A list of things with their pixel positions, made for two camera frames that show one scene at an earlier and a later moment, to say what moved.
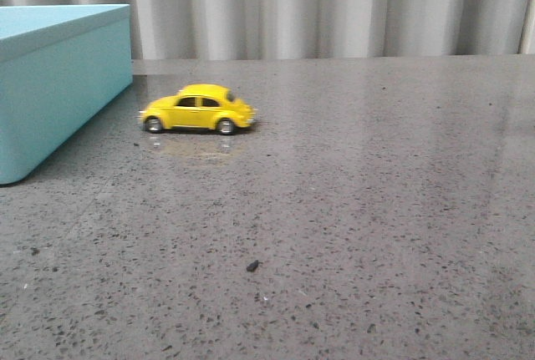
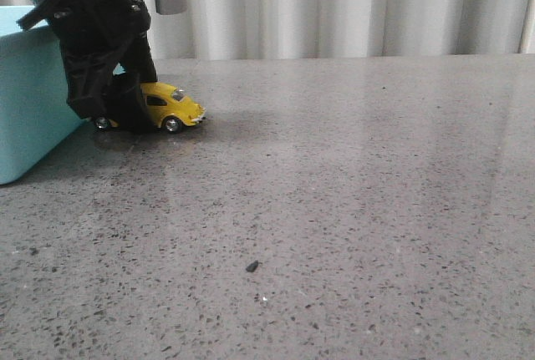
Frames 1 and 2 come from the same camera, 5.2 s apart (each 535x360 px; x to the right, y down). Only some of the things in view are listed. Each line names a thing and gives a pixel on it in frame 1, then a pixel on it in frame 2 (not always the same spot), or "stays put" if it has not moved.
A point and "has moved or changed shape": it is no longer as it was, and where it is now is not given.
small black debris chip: x=253 y=266 stays put
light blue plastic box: x=60 y=66 stays put
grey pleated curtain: x=191 y=9 stays put
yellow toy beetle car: x=198 y=106 has moved or changed shape
